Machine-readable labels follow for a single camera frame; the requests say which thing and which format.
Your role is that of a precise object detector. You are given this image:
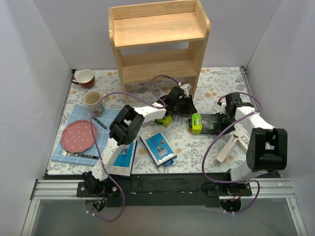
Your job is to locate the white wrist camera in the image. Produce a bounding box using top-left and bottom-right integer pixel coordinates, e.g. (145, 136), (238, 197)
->
(180, 84), (191, 97)
(217, 97), (226, 114)

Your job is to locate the wooden two-tier shelf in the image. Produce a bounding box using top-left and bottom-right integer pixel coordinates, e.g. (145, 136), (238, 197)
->
(108, 0), (210, 95)

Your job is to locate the floral patterned tablecloth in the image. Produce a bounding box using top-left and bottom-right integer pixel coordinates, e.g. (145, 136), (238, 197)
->
(47, 67), (250, 176)

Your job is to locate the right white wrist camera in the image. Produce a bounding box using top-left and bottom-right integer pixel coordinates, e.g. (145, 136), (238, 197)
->
(217, 97), (226, 114)

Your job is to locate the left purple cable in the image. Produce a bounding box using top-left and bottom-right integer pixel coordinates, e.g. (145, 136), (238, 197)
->
(90, 75), (182, 222)

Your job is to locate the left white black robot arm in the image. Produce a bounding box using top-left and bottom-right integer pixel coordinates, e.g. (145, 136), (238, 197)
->
(83, 84), (196, 197)

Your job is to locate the green black Gillette razor box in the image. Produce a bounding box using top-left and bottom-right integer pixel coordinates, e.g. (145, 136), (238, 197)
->
(154, 116), (172, 127)
(189, 113), (221, 135)

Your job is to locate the pink dotted plate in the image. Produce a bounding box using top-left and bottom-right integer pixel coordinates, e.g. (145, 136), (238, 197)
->
(61, 120), (98, 153)

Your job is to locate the red ceramic mug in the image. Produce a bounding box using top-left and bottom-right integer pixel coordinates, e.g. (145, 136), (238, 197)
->
(71, 69), (95, 89)

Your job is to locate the blue Harry's razor pack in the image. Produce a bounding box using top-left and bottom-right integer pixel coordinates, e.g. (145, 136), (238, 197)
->
(109, 140), (137, 177)
(140, 128), (177, 167)

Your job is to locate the cream ceramic mug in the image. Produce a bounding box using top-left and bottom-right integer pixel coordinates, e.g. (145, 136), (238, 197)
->
(83, 90), (109, 118)

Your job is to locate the long white Harry's box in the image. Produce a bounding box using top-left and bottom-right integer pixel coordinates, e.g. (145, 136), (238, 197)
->
(214, 134), (239, 166)

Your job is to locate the blue checked cloth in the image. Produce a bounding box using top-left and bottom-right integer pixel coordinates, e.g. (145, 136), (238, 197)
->
(51, 104), (120, 166)

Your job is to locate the silver fork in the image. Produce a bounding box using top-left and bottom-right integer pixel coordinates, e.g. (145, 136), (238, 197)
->
(59, 150), (99, 159)

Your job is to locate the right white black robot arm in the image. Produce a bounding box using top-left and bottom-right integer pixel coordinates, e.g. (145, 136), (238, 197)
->
(217, 92), (287, 196)

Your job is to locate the aluminium rail frame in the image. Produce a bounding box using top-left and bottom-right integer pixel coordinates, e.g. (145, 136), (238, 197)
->
(22, 174), (307, 236)

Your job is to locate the knife with wooden handle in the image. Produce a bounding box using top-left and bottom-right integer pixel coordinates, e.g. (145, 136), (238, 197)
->
(82, 107), (107, 129)

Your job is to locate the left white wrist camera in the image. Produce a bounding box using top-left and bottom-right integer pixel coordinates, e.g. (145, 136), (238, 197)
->
(180, 84), (191, 97)

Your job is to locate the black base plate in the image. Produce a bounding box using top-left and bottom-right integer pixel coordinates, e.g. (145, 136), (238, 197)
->
(76, 174), (252, 207)

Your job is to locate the white Harry's razor box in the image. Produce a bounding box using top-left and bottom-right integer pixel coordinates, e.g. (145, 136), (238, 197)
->
(235, 127), (251, 152)

